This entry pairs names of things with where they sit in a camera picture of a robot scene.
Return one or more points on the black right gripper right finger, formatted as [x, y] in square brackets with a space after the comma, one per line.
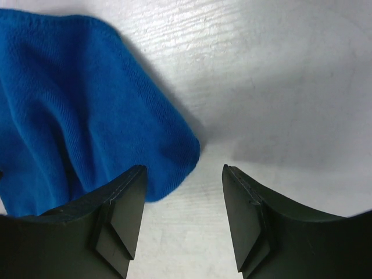
[276, 237]

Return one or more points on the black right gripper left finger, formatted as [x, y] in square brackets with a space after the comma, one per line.
[94, 236]

